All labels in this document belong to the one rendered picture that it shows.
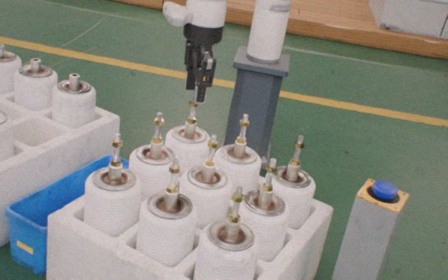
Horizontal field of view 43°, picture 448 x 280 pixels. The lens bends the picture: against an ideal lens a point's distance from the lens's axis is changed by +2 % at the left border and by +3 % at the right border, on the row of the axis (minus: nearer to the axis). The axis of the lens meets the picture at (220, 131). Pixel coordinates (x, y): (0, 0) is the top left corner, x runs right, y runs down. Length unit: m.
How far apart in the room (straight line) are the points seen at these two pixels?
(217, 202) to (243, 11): 2.02
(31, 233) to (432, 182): 1.15
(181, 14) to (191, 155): 0.29
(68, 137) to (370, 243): 0.67
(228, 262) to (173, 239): 0.11
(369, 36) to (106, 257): 2.23
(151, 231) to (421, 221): 0.85
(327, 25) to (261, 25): 1.48
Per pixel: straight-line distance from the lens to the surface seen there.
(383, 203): 0.95
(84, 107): 1.31
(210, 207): 1.00
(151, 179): 1.04
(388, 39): 2.98
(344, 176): 1.66
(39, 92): 1.38
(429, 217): 1.60
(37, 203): 1.21
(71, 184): 1.26
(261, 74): 1.48
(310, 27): 2.93
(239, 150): 1.10
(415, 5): 3.03
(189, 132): 1.14
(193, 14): 1.04
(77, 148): 1.29
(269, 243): 0.97
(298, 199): 1.05
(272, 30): 1.47
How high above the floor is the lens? 0.78
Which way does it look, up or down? 26 degrees down
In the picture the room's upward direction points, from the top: 9 degrees clockwise
